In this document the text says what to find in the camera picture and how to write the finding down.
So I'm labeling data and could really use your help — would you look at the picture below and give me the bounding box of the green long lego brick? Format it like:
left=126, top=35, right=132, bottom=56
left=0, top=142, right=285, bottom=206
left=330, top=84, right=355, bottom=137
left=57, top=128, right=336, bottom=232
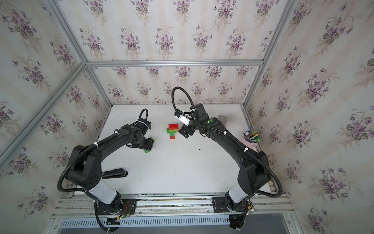
left=167, top=131, right=176, bottom=137

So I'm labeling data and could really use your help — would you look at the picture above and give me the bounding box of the red long lego brick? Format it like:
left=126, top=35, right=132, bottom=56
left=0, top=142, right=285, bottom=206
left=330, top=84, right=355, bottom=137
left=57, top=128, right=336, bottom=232
left=168, top=124, right=179, bottom=130

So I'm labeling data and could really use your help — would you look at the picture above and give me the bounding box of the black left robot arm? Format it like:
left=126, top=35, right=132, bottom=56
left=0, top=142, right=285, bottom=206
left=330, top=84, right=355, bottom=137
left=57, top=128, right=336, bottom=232
left=57, top=118, right=154, bottom=206

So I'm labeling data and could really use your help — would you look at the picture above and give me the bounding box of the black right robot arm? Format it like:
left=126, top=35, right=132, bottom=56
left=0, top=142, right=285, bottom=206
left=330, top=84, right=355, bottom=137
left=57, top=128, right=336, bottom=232
left=174, top=103, right=283, bottom=212

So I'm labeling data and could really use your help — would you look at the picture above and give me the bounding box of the grey eraser block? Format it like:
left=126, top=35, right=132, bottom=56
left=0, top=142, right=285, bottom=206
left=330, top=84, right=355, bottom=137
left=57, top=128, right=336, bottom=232
left=217, top=115, right=228, bottom=126

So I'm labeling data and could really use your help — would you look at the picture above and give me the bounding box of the coloured pens bundle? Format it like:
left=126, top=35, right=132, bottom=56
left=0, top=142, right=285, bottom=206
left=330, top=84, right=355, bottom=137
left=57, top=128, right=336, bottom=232
left=243, top=125, right=261, bottom=143

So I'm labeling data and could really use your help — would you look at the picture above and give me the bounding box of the pink pen cup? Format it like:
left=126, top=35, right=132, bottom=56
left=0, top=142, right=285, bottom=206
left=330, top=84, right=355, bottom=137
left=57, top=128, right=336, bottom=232
left=241, top=136, right=257, bottom=149

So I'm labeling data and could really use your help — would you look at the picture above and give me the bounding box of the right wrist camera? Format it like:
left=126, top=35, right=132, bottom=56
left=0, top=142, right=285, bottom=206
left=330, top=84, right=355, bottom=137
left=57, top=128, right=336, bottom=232
left=174, top=110, right=191, bottom=126

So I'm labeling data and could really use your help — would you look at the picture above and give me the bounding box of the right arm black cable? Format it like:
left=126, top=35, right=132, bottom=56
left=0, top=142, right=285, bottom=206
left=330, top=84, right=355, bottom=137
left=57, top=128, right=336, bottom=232
left=171, top=86, right=196, bottom=113

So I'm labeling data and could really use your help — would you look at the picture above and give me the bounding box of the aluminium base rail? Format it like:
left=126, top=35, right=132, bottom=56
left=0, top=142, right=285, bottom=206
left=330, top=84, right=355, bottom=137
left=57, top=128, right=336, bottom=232
left=52, top=193, right=295, bottom=218

